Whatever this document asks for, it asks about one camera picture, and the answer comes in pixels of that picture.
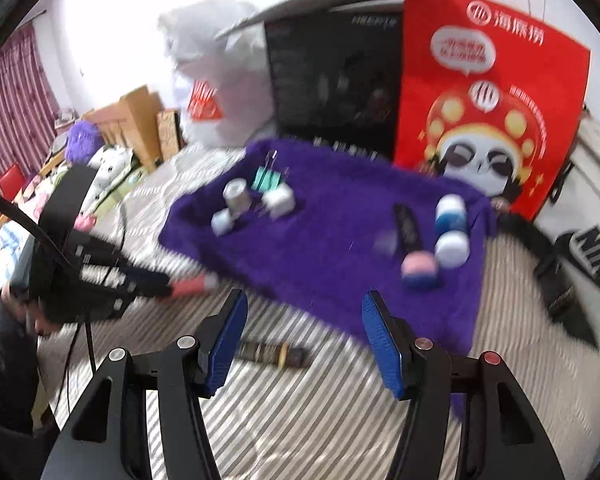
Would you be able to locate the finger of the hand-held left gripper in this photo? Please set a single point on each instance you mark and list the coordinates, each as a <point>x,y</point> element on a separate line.
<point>152,282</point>

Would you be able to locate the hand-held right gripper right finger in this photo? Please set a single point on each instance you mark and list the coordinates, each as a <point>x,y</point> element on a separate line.
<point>382,347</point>

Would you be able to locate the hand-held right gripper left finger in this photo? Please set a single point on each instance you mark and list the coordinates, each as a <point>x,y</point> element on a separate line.
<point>225,340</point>

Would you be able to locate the pink electric toothbrush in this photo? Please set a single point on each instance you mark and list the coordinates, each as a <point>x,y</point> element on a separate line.
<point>192,286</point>

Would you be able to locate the brown and gold tube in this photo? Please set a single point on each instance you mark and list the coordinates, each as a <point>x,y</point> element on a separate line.
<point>272,353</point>

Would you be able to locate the pink lidded jar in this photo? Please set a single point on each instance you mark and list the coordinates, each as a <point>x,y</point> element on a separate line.
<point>419,270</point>

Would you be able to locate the frosted white cap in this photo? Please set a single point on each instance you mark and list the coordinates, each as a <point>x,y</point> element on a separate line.
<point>222,222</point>

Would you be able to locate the white tape roll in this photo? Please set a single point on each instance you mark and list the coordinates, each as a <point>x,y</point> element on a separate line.
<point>236,195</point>

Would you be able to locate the black tube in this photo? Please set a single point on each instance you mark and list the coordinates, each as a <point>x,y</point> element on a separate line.
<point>407,225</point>

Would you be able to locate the white charger plug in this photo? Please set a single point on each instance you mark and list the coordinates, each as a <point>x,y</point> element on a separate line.
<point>280,201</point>

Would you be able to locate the person's left forearm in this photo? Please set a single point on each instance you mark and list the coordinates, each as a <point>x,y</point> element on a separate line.
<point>5,370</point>

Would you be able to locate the person's left hand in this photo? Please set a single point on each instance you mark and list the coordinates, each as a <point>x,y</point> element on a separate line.
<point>32,317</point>

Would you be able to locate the red chair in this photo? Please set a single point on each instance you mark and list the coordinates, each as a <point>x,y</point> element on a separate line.
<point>7,182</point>

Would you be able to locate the printed pastel bedding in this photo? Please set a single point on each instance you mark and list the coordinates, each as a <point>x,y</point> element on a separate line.
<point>110,170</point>

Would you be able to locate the striped bed sheet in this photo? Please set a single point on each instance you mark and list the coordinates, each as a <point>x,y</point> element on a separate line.
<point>290,420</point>

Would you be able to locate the purple towel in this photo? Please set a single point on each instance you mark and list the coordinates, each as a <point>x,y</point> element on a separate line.
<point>330,240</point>

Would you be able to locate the white bottle with blue label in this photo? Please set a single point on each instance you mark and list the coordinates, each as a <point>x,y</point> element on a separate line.
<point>451,230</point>

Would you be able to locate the brown cardboard box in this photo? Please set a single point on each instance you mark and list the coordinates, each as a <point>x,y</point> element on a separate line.
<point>135,120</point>

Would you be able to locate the brown printed picture board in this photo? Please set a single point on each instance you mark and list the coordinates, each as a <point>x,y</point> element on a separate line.
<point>167,135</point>

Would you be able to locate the maroon striped curtain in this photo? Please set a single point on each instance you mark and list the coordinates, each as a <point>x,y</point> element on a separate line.
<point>10,105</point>

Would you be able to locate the green binder clip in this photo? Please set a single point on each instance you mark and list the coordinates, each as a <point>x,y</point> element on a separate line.
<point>267,177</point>

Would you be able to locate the white shopping bag orange logo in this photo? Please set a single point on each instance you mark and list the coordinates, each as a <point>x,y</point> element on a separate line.
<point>220,60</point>

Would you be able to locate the white tote bag black logo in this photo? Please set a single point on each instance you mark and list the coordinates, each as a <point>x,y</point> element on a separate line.
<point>595,200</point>

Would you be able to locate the black cardboard box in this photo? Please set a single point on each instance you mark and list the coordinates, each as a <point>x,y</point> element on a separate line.
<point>330,85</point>

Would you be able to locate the red panda print bag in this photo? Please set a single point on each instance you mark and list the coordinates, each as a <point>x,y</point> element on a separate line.
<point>480,85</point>

